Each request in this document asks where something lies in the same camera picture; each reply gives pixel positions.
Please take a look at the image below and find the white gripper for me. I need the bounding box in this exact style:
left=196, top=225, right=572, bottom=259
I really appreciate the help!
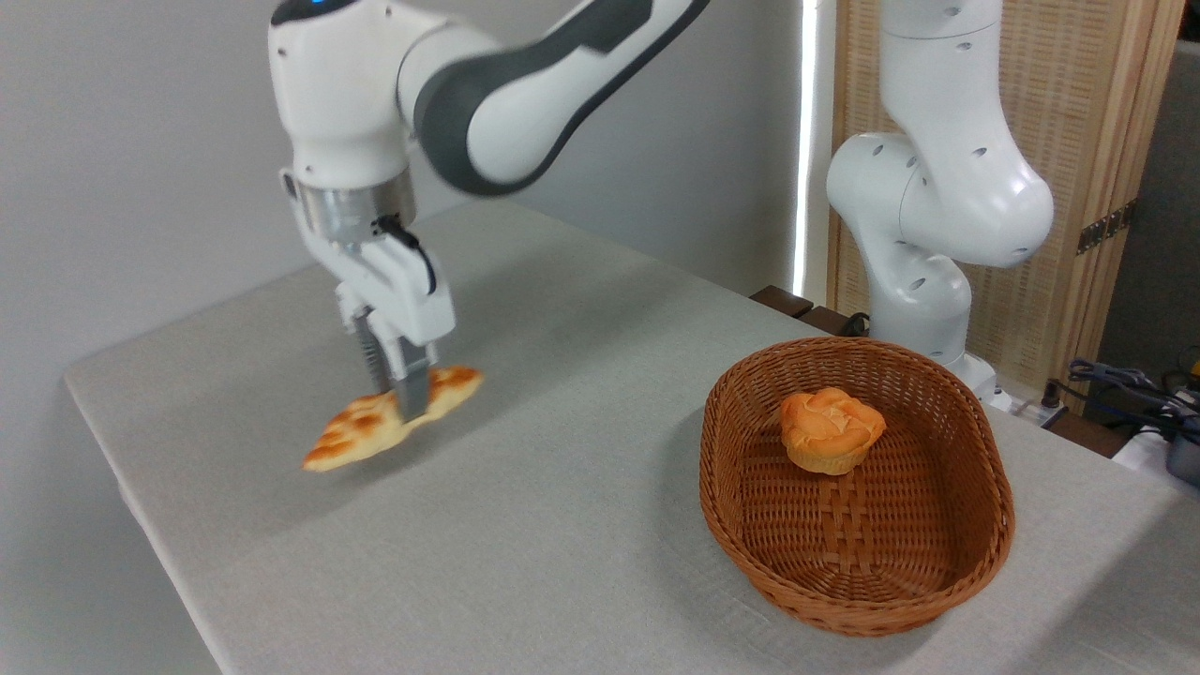
left=291, top=202, right=458, bottom=423

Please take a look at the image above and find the long braided bread loaf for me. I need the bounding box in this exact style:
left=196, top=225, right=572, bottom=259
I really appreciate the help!
left=302, top=365, right=486, bottom=473

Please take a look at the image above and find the round orange bread bun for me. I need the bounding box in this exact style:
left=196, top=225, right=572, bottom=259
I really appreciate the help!
left=780, top=387, right=888, bottom=476

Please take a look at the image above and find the brown oval wicker basket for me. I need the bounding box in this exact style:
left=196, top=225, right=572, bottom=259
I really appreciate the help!
left=698, top=337, right=1017, bottom=639

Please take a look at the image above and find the grey tablecloth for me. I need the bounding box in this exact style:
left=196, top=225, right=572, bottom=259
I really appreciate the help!
left=62, top=197, right=1200, bottom=675

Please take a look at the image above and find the dark brown wooden furniture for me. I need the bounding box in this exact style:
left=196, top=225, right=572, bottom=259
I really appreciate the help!
left=750, top=285, right=873, bottom=337

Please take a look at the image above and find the metal screen hinge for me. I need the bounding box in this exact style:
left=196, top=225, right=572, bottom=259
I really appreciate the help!
left=1076, top=202, right=1137, bottom=256

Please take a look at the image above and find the wooden rattan folding screen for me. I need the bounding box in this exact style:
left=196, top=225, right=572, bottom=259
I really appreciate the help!
left=827, top=0, right=1187, bottom=413

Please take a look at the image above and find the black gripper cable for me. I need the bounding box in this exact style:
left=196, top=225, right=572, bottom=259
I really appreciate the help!
left=373, top=216, right=438, bottom=296

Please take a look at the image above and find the bundle of dark cables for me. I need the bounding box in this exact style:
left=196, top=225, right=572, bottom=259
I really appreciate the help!
left=1045, top=359, right=1200, bottom=442

